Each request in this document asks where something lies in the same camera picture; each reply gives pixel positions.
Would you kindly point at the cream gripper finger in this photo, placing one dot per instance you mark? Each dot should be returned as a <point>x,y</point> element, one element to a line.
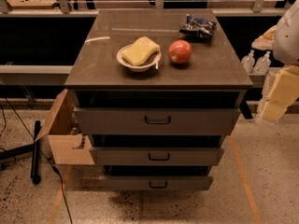
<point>265,41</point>
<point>280,90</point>

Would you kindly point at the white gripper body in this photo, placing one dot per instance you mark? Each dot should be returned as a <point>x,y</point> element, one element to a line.
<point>287,39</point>

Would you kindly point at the yellow sponge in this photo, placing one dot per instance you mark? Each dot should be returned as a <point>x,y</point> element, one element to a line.
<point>140,51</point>

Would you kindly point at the white paper bowl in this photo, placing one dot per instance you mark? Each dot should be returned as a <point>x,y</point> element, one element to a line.
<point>153,60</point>

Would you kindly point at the right clear plastic bottle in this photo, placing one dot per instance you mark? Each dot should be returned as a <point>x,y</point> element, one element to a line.
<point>262,65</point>

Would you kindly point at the clear plastic bottle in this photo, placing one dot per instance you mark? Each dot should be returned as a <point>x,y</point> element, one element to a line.
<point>262,65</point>
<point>248,61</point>

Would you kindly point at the left clear plastic bottle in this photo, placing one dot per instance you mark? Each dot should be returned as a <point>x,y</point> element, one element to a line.
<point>248,61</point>

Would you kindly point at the blue chip bag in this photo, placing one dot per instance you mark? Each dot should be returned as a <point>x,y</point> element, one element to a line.
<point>198,27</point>

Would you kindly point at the red apple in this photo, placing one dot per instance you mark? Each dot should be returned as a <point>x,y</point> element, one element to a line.
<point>180,51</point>

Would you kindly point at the grey drawer cabinet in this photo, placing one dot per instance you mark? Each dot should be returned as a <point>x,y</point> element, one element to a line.
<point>212,78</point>

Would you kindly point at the top grey drawer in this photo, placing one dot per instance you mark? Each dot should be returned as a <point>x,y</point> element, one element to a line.
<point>145,121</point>

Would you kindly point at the grey drawer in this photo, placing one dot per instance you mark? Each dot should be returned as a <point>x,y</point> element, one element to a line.
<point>158,156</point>
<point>155,182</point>
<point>145,121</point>

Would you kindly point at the middle grey drawer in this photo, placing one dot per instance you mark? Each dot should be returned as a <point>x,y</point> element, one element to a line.
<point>158,156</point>

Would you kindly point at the bottom grey drawer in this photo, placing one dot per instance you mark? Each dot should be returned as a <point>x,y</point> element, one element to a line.
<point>155,182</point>

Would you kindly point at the grey metal railing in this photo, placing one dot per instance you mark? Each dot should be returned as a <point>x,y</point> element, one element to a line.
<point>149,2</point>

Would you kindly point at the open cardboard box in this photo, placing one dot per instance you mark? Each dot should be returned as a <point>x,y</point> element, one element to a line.
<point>66,147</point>

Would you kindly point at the black stand base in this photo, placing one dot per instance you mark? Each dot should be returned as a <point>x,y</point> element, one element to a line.
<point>32,149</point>

